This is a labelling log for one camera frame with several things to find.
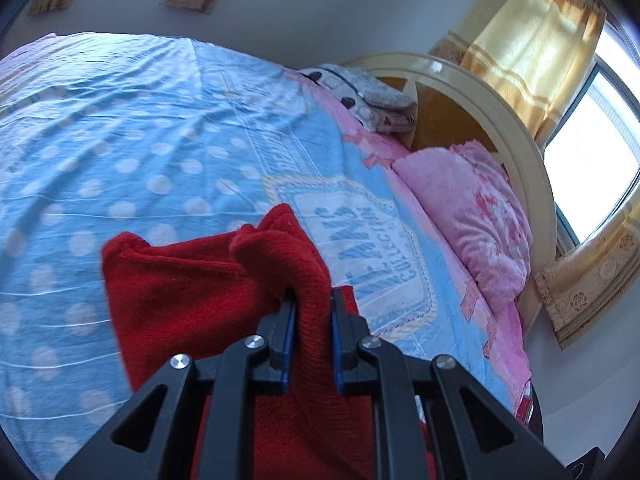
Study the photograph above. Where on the large bright window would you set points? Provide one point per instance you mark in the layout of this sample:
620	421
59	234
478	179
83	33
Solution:
595	160

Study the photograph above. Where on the yellow striped curtain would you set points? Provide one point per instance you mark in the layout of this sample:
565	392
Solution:
590	280
525	50

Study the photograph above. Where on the cream wooden headboard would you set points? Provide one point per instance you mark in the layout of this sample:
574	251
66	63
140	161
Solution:
500	105

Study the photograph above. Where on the grey patterned pillow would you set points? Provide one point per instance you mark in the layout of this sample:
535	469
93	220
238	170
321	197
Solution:
370	95

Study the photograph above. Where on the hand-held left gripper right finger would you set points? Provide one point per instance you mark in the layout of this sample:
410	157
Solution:
340	355

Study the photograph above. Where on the blue polka dot bed sheet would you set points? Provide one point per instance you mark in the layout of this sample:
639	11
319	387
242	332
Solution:
150	135

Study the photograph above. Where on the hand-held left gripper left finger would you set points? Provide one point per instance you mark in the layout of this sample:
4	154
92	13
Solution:
286	355

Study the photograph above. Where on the red knit sweater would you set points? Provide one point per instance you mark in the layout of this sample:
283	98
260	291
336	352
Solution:
200	290

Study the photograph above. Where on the pink floral blanket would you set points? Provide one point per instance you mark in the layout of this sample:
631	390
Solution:
475	210

